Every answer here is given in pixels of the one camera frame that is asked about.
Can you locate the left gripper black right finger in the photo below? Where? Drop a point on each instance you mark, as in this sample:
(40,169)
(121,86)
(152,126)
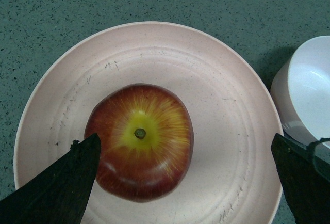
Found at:
(304,178)

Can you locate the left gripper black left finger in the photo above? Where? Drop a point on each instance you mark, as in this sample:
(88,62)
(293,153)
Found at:
(60,193)

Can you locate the red yellow apple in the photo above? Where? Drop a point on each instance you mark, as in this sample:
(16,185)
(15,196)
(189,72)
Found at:
(146,142)

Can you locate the pink round plate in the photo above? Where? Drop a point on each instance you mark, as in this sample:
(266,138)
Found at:
(232,177)

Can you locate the pale pink bowl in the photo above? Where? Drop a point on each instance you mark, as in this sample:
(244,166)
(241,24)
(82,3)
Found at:
(300,91)

